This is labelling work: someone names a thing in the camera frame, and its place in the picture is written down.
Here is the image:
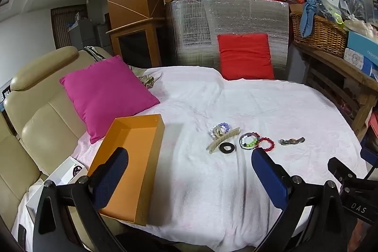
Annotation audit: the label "beige leather sofa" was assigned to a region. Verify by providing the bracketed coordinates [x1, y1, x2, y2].
[0, 46, 119, 241]

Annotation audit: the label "beige hair claw clip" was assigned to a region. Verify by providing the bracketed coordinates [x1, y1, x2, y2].
[206, 128, 241, 154]

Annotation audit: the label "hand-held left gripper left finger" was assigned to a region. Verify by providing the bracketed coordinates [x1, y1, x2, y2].
[32, 146, 130, 252]

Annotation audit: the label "bronze metal hair clip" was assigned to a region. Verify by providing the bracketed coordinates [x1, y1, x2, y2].
[279, 137, 305, 145]

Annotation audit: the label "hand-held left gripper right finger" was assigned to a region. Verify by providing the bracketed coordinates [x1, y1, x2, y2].
[251, 148, 355, 252]

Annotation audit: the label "multicolour bead bracelet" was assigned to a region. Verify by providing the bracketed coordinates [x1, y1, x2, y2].
[239, 132, 260, 150]

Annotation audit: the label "white pink towel blanket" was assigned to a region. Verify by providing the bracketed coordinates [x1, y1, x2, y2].
[12, 66, 362, 252]

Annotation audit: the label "blue cloth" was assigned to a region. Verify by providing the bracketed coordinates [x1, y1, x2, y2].
[300, 0, 325, 35]

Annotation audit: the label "white box with black ring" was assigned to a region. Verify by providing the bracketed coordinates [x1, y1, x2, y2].
[25, 156, 89, 226]

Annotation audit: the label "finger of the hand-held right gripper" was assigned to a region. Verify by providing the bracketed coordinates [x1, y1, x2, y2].
[360, 146, 378, 179]
[328, 157, 368, 190]

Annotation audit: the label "magenta pillow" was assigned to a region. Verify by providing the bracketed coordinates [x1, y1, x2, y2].
[59, 55, 161, 145]

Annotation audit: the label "wooden side table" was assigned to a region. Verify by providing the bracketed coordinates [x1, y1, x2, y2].
[291, 39, 378, 142]

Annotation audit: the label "crumpled patterned cloth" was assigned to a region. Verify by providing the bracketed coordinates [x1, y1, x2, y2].
[131, 67, 155, 89]

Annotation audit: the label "red bead bracelet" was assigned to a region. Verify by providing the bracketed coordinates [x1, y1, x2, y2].
[256, 137, 275, 152]

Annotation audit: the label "wicker basket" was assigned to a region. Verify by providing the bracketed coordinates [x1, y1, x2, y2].
[290, 12, 349, 58]

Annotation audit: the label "black ring hair tie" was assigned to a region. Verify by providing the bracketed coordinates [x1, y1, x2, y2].
[219, 143, 237, 154]

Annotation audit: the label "white patterned box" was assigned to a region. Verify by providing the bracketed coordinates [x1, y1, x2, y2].
[343, 48, 378, 79]

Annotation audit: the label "brown curtain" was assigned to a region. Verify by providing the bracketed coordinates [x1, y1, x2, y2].
[51, 5, 89, 49]

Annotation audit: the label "blue tissue box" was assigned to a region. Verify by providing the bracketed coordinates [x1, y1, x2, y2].
[347, 30, 378, 59]

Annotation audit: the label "grey storage cabinets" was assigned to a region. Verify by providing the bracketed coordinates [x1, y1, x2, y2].
[69, 19, 111, 49]

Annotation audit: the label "wooden glass-door cabinet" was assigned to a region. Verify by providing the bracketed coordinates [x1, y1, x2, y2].
[106, 17, 172, 68]

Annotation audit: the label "clear plastic bag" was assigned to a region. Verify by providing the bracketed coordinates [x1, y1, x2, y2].
[338, 0, 367, 20]

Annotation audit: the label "white and blue bead bracelet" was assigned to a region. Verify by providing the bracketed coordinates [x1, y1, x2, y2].
[210, 122, 230, 139]

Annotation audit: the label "striped cloth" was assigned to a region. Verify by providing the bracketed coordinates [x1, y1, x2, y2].
[84, 46, 113, 62]

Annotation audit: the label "silver foil insulation sheet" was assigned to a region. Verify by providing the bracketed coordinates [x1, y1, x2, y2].
[165, 0, 290, 81]

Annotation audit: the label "orange cardboard box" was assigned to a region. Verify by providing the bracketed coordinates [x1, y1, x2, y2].
[88, 114, 165, 226]

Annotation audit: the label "small red pillow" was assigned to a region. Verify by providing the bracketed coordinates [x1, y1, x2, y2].
[217, 34, 275, 81]

